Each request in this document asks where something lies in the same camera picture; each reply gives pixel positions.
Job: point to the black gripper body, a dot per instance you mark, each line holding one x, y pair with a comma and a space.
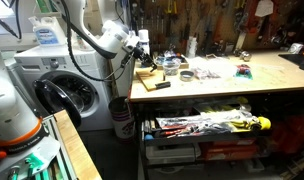
141, 55

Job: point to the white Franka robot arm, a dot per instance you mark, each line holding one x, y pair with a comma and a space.
8, 110

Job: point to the wooden chopping board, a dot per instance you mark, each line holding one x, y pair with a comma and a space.
147, 78

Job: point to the clear plastic jar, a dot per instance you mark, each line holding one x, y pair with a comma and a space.
171, 69

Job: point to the shallow wooden tray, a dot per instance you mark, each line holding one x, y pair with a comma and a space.
183, 65

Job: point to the slim white bottle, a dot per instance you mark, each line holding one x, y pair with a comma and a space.
192, 50

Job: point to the clear plastic bags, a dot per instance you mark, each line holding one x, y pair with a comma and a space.
205, 71

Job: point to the striped waste bucket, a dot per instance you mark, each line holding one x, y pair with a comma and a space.
122, 123

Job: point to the black tool drawer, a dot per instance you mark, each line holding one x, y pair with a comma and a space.
192, 139

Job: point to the clear plastic storage bin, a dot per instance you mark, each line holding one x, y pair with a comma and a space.
172, 154

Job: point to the red and green small item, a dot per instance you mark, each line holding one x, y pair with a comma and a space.
243, 71

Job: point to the chrome round object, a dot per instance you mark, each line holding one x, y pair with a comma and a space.
246, 56

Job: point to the large white detergent jug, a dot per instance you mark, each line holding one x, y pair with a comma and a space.
47, 35

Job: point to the black washing machine door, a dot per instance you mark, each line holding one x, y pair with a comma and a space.
52, 100

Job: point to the green container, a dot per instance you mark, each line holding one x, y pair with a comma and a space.
42, 6

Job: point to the red plastic case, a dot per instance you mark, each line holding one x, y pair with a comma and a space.
228, 151

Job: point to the white washing machine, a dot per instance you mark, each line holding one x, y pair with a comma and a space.
28, 63

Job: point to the yellow power tool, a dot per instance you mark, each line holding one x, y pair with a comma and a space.
263, 123

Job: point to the white paper sheet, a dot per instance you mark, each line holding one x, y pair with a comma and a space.
263, 8

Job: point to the black metal workbench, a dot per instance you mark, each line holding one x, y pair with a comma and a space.
275, 100

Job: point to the black tray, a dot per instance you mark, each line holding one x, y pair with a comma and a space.
295, 60

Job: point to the white tape roll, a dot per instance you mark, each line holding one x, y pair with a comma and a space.
296, 48

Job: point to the pegboard tool wall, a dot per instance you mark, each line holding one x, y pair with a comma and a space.
218, 20

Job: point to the green mount bracket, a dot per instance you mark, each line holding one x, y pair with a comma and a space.
33, 163

